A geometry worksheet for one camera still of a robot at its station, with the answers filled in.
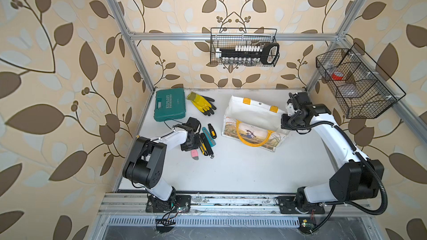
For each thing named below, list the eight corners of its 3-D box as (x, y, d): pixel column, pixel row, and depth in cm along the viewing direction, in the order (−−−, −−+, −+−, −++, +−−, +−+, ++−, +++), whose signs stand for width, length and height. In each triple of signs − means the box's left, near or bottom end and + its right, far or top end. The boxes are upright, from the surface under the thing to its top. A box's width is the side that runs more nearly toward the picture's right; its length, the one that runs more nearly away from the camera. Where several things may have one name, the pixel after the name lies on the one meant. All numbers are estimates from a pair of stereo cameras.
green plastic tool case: (154, 121, 104) (152, 118, 101) (158, 94, 120) (156, 90, 116) (186, 117, 106) (185, 114, 103) (185, 91, 122) (184, 87, 118)
